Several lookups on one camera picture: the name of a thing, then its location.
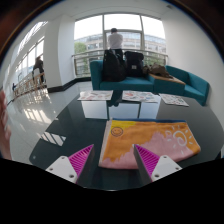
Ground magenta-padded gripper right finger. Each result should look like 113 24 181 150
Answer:
132 143 184 186

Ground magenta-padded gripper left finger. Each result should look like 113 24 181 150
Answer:
45 143 99 188

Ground orange yellow pink printed towel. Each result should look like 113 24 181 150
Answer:
98 118 202 170

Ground printed paper sheet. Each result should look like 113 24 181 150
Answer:
121 90 161 104
158 93 190 108
77 90 114 102

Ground wooden sofa table top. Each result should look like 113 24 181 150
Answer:
149 73 186 86

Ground teal sofa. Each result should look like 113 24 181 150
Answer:
89 59 211 107

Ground wooden balustrade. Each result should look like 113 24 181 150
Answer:
12 71 48 99

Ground brown bag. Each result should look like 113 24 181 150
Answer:
142 63 174 79

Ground person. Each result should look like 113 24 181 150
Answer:
107 27 124 58
32 55 46 84

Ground boxy black backpack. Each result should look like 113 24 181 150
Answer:
124 50 145 79

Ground large black backpack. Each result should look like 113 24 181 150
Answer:
101 49 127 83

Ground metal window railing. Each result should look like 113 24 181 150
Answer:
71 48 168 78

